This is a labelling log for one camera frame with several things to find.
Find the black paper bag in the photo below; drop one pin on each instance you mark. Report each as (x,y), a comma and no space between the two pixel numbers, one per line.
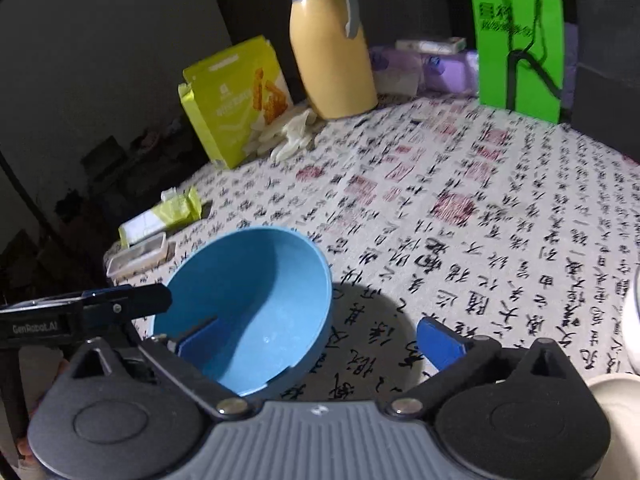
(600,100)

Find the small white flat box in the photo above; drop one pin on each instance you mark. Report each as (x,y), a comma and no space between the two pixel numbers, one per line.
(430,46)

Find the clear plastic container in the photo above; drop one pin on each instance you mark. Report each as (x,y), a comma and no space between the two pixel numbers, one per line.
(135,257)

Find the white rubber glove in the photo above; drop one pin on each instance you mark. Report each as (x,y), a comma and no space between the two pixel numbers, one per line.
(295,142)
(265,137)

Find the green snack packet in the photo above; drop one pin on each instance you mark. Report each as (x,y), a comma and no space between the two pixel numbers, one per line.
(175,210)

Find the green paper bag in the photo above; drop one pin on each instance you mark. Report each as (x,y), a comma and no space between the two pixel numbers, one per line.
(495,75)

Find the cream ridged plate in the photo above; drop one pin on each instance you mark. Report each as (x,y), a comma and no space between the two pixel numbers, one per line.
(617,405)

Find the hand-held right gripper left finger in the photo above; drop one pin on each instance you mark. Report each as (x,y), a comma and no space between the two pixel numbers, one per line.
(200,342)

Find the blue bowl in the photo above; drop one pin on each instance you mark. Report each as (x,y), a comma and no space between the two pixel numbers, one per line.
(260,300)

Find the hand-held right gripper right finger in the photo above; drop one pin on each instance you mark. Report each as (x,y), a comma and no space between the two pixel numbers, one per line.
(440,342)

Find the calligraphy printed tablecloth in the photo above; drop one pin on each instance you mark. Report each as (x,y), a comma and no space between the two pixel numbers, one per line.
(450,185)

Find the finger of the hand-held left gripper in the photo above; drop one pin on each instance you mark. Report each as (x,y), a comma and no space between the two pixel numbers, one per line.
(135,300)

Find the purple tissue pack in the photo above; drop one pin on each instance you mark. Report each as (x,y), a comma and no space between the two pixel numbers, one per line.
(450,75)
(395,57)

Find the yellow-green snack box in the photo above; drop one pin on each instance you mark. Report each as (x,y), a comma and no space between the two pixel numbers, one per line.
(220,125)

